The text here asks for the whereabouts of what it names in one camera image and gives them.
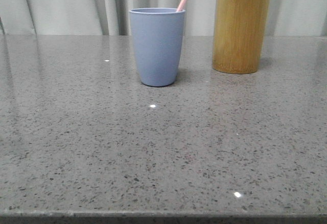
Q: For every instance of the blue plastic cup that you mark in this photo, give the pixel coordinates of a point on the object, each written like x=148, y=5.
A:
x=157, y=35

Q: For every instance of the bamboo wooden cup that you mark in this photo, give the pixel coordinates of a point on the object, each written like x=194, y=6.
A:
x=238, y=35

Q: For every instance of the grey-white curtain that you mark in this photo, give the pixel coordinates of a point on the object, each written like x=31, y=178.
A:
x=110, y=17

